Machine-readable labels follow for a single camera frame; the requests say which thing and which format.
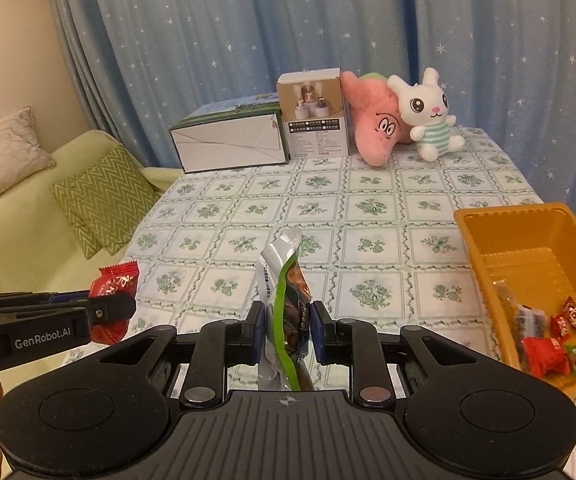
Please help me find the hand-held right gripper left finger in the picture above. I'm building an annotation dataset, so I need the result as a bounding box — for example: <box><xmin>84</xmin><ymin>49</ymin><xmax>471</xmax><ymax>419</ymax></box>
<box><xmin>95</xmin><ymin>301</ymin><xmax>269</xmax><ymax>406</ymax></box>

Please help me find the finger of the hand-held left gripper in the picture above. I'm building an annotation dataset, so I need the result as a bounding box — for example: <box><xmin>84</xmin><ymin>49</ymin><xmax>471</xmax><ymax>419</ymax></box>
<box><xmin>85</xmin><ymin>293</ymin><xmax>137</xmax><ymax>335</ymax></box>
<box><xmin>32</xmin><ymin>290</ymin><xmax>93</xmax><ymax>307</ymax></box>

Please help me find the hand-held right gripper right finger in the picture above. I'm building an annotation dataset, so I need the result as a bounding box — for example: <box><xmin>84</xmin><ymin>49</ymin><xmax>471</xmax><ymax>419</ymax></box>
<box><xmin>310</xmin><ymin>300</ymin><xmax>484</xmax><ymax>405</ymax></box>

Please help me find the green and silver snack packet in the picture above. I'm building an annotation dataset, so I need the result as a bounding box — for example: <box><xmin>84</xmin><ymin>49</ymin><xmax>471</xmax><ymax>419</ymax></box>
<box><xmin>257</xmin><ymin>226</ymin><xmax>316</xmax><ymax>392</ymax></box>

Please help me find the clear black-speckled snack packet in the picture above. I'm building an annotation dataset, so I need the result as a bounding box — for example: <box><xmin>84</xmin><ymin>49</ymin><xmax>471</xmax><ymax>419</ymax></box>
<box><xmin>494</xmin><ymin>279</ymin><xmax>549</xmax><ymax>357</ymax></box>

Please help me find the orange plastic tray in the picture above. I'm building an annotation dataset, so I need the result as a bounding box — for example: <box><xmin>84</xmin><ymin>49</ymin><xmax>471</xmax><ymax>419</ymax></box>
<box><xmin>453</xmin><ymin>203</ymin><xmax>576</xmax><ymax>401</ymax></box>

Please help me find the small red candy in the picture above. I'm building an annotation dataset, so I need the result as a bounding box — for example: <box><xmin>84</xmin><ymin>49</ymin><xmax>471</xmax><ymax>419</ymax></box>
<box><xmin>548</xmin><ymin>312</ymin><xmax>571</xmax><ymax>341</ymax></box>

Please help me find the pale green sofa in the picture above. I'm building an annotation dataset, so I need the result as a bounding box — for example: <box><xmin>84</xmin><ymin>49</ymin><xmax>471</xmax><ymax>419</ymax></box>
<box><xmin>0</xmin><ymin>130</ymin><xmax>183</xmax><ymax>306</ymax></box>

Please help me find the green zigzag cushion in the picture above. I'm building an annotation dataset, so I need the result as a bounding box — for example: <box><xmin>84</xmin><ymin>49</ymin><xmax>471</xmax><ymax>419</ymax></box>
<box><xmin>50</xmin><ymin>146</ymin><xmax>161</xmax><ymax>260</ymax></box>

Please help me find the green floral tablecloth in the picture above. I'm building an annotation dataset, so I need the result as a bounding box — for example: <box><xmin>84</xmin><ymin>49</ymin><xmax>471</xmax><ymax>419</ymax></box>
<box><xmin>60</xmin><ymin>127</ymin><xmax>576</xmax><ymax>480</ymax></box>

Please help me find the beige cushion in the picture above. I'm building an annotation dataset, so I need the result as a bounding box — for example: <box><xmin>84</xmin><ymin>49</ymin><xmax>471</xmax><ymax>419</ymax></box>
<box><xmin>0</xmin><ymin>106</ymin><xmax>57</xmax><ymax>216</ymax></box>

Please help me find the white cardboard box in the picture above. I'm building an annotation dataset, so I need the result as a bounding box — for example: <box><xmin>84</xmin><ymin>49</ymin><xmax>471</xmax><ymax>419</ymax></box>
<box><xmin>169</xmin><ymin>92</ymin><xmax>289</xmax><ymax>175</ymax></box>

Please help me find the brown product box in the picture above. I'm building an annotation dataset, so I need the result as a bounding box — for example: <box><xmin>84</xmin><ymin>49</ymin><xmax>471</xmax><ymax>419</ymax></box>
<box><xmin>275</xmin><ymin>67</ymin><xmax>351</xmax><ymax>160</ymax></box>

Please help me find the pink plush toy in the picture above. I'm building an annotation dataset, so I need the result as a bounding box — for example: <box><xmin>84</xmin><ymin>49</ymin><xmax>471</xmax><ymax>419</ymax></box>
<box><xmin>342</xmin><ymin>71</ymin><xmax>411</xmax><ymax>167</ymax></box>

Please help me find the white rabbit plush toy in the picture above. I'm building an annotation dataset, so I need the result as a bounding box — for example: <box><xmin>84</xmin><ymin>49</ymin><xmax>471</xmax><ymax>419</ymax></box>
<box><xmin>387</xmin><ymin>67</ymin><xmax>465</xmax><ymax>162</ymax></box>

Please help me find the blue starry curtain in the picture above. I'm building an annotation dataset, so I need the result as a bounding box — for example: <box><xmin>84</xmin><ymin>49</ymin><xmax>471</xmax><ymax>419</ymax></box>
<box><xmin>48</xmin><ymin>0</ymin><xmax>576</xmax><ymax>241</ymax></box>

